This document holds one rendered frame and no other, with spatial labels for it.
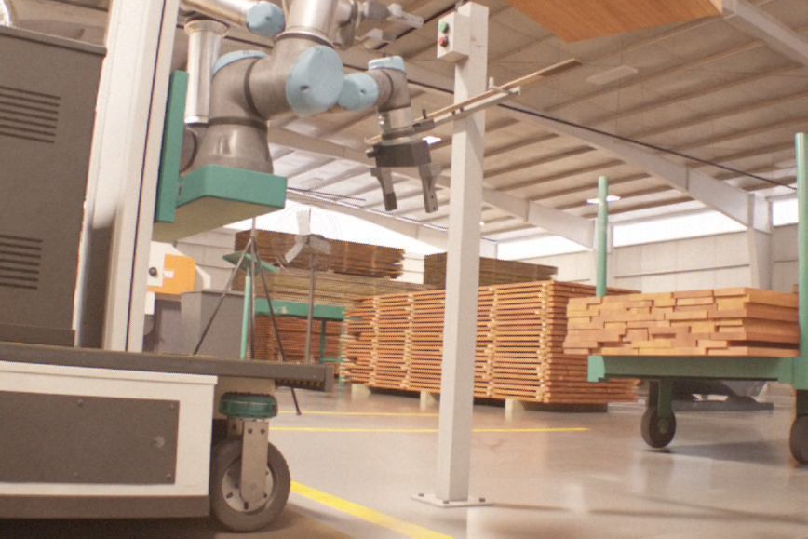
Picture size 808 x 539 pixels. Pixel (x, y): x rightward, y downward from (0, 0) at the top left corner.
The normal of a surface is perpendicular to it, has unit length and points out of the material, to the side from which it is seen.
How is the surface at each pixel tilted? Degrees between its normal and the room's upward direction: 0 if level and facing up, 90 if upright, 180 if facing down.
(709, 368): 90
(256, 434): 90
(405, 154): 113
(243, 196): 90
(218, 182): 90
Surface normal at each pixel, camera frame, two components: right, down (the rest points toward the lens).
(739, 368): -0.85, -0.12
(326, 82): 0.83, 0.09
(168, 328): 0.53, -0.10
